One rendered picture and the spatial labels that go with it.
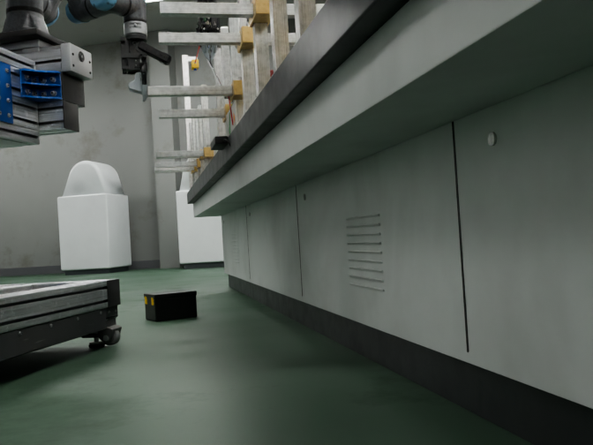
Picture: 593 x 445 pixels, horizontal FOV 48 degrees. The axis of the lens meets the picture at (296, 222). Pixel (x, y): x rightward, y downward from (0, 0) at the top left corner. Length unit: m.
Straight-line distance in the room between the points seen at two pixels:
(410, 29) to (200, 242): 7.84
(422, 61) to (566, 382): 0.46
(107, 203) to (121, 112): 1.66
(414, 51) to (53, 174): 9.86
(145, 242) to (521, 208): 8.99
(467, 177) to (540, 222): 0.22
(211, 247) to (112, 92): 3.01
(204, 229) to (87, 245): 1.62
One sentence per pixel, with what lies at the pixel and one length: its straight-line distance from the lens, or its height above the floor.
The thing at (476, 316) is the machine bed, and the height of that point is 0.19.
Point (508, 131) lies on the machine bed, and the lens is 1.03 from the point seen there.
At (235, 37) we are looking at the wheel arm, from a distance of 2.07.
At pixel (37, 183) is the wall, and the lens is 10.70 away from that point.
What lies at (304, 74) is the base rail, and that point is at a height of 0.63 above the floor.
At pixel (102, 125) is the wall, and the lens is 10.24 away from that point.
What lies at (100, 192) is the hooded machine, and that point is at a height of 1.07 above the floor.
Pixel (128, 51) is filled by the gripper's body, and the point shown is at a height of 0.97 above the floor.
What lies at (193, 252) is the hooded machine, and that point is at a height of 0.21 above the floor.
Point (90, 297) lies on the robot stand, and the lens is 2.22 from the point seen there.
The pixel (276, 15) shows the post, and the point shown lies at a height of 0.85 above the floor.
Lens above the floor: 0.34
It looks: 1 degrees up
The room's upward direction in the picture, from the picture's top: 4 degrees counter-clockwise
